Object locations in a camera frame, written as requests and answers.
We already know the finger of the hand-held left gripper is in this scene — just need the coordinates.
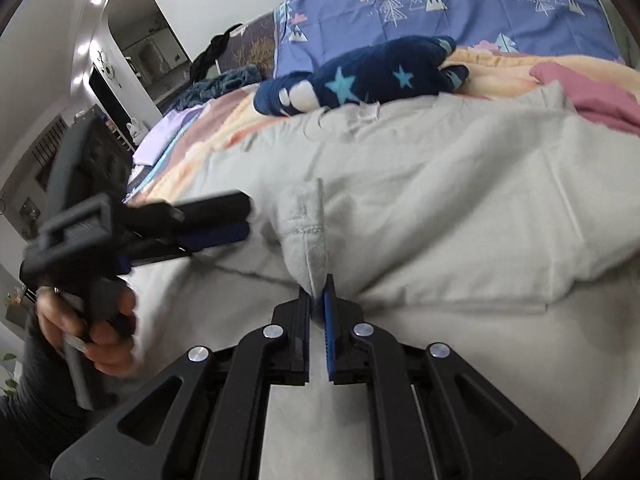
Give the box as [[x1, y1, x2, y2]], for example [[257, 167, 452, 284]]
[[129, 221, 250, 268], [124, 190, 252, 237]]

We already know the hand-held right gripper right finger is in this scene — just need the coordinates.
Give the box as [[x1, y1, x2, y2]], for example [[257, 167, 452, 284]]
[[320, 274, 583, 480]]

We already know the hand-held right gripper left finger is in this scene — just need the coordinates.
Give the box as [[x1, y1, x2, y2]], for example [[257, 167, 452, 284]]
[[50, 285, 313, 480]]

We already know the light grey garment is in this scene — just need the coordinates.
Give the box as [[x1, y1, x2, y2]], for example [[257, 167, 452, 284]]
[[97, 80, 640, 480]]

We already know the person's left forearm grey sleeve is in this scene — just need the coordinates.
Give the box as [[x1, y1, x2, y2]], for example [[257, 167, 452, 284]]
[[0, 317, 93, 480]]

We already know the person's left hand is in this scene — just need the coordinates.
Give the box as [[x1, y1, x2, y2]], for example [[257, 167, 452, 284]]
[[36, 286, 139, 379]]

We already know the lavender cloth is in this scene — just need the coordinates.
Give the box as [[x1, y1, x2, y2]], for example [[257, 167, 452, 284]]
[[133, 109, 207, 167]]

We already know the dark cabinet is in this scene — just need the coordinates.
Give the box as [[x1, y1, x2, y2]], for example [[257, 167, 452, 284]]
[[74, 104, 137, 198]]

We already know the dark teal fluffy cloth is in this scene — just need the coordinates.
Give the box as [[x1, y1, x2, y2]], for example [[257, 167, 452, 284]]
[[166, 65, 263, 112]]

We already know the green houseplant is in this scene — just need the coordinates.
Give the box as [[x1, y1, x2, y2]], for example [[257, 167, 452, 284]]
[[0, 352, 20, 397]]

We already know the black cloth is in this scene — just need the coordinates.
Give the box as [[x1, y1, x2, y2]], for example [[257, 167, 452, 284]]
[[189, 24, 243, 82]]

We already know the dark branch print pillow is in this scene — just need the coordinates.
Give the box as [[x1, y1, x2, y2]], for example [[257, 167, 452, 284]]
[[227, 11, 279, 80]]

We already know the navy star print plush cloth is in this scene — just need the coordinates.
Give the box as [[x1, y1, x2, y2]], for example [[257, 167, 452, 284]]
[[253, 35, 471, 118]]

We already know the printed plush blanket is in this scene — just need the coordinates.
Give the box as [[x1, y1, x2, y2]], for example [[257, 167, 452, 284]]
[[125, 44, 640, 203]]

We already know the blue tree-print pillow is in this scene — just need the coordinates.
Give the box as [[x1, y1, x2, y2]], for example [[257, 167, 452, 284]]
[[272, 0, 627, 80]]

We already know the folded pink cloth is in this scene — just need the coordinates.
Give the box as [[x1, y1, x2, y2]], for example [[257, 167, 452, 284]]
[[530, 61, 640, 137]]

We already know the black wall screen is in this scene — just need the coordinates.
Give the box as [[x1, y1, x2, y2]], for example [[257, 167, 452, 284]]
[[89, 62, 125, 132]]

